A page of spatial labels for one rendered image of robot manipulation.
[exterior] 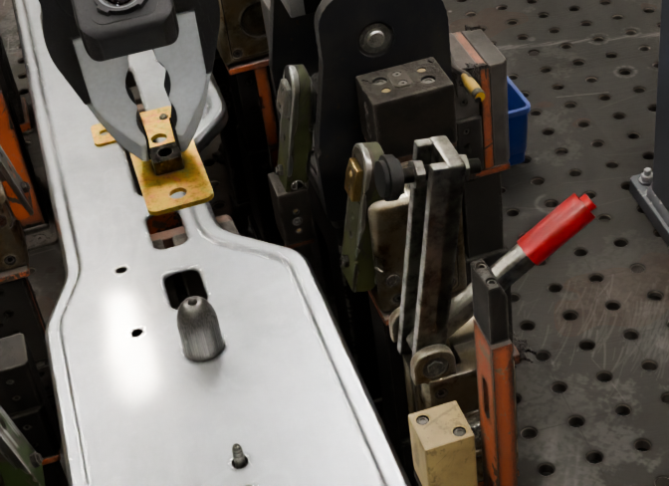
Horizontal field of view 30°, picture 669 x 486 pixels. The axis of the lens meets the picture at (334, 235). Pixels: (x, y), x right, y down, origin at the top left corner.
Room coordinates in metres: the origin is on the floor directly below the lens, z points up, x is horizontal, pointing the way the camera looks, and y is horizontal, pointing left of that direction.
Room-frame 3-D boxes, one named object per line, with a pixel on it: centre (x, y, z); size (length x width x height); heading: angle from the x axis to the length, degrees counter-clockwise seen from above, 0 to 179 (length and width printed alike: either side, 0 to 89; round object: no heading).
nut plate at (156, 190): (0.60, 0.09, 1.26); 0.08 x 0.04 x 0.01; 12
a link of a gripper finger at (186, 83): (0.63, 0.07, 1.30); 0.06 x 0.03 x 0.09; 11
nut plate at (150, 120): (1.05, 0.18, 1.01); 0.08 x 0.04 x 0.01; 101
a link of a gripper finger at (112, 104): (0.63, 0.12, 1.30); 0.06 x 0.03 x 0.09; 11
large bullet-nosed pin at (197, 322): (0.72, 0.11, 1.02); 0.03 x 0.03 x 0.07
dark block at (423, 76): (0.88, -0.07, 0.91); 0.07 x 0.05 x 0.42; 101
